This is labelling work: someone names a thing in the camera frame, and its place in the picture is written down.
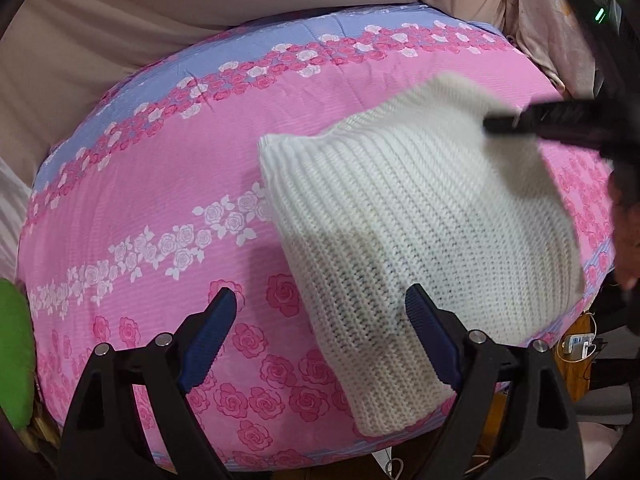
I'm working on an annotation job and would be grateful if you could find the green object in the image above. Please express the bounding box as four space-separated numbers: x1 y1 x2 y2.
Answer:
0 278 36 430

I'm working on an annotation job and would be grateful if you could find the floral pillow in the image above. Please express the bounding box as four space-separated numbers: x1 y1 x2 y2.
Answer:
504 0 596 98

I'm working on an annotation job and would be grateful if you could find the white knit sweater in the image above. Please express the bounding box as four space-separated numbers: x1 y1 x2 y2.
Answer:
259 73 584 437

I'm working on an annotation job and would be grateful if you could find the person's right hand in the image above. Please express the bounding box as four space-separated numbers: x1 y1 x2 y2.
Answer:
608 174 640 292

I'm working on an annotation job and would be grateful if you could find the white striped cloth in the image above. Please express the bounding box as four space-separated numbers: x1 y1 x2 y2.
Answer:
0 159 32 282

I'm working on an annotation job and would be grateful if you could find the pink floral quilt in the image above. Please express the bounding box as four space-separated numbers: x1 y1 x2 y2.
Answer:
16 3 618 474

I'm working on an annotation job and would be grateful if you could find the white charger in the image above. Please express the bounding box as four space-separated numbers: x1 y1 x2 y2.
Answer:
558 333 597 363

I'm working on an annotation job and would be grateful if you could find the wooden bedside stand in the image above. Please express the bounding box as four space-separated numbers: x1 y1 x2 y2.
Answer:
475 312 596 460

